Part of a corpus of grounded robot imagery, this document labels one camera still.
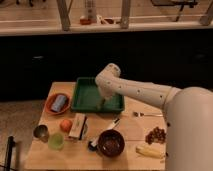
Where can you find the grey cylindrical can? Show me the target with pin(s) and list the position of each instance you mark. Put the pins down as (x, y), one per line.
(58, 103)

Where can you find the red white background bottle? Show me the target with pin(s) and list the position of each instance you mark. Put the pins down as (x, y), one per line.
(90, 14)

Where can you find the green pepper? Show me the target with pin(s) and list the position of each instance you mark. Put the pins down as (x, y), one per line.
(101, 104)

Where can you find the dark red bowl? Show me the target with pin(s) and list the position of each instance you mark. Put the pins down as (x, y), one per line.
(110, 143)

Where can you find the green plastic tray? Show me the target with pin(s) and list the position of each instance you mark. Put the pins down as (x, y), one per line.
(86, 98)

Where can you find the green plastic cup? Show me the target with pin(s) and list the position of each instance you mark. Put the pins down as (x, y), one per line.
(56, 141)

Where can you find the orange fruit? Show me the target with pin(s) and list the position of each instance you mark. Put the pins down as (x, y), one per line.
(66, 125)

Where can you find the wooden block brush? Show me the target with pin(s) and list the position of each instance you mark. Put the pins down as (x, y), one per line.
(77, 128)

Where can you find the metal cup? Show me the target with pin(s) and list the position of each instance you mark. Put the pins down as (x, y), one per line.
(41, 132)

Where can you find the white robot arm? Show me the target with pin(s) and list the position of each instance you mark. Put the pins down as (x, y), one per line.
(188, 114)

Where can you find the yellow corn cob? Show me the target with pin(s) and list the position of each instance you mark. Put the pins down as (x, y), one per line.
(149, 152)

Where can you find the bunch of red grapes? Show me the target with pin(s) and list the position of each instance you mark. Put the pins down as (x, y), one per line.
(157, 135)

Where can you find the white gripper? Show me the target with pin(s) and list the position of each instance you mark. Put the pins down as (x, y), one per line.
(106, 94)

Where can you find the orange bowl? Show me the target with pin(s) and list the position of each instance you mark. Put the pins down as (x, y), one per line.
(51, 99)

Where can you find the black stand at left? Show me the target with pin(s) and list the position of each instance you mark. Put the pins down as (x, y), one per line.
(8, 156)

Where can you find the metal fork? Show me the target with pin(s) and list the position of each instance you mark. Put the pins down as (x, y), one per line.
(140, 114)

